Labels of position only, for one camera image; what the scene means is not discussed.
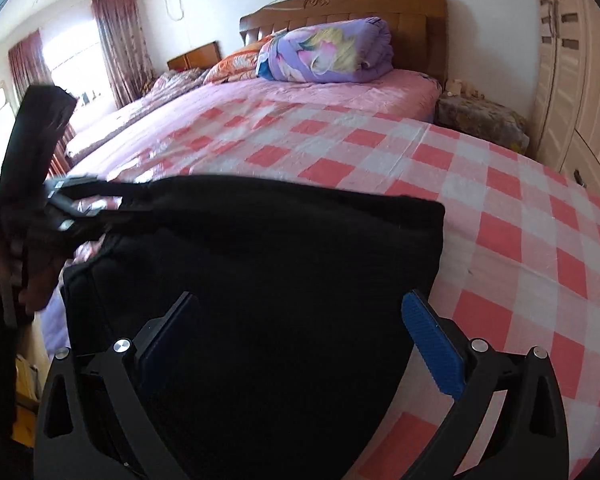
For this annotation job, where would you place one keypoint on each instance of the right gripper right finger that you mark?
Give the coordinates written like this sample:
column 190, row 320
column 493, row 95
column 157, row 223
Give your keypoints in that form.
column 530, row 437

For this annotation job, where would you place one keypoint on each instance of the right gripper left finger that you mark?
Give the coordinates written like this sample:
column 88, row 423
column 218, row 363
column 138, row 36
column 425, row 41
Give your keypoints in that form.
column 91, row 424

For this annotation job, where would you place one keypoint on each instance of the black pants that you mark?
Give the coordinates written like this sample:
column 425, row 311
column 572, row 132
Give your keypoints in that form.
column 291, row 355

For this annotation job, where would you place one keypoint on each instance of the person's left hand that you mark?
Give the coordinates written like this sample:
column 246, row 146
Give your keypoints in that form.
column 41, row 284

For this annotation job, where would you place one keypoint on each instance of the pink checkered bed sheet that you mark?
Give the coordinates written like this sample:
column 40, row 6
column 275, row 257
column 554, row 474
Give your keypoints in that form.
column 521, row 259

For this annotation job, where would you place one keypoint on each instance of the striped purple blanket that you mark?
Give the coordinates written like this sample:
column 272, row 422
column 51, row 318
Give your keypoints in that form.
column 167, row 87

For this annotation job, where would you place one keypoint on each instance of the maroon curtain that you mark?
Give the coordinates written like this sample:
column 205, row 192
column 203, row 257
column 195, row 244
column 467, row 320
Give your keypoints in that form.
column 98, row 54

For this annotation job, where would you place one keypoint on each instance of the small wooden headboard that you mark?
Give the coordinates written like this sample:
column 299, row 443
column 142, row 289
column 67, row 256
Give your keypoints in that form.
column 203, row 57

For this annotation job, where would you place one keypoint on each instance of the orange floral pillow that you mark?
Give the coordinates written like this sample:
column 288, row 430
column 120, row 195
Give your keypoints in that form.
column 238, row 66

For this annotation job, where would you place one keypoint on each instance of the light wood wardrobe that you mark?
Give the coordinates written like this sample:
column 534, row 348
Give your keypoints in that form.
column 565, row 123

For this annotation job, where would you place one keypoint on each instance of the floral covered nightstand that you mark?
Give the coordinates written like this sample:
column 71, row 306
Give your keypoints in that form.
column 462, row 108

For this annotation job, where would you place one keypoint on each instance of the purple floral folded quilt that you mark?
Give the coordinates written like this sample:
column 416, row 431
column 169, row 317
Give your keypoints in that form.
column 355, row 51

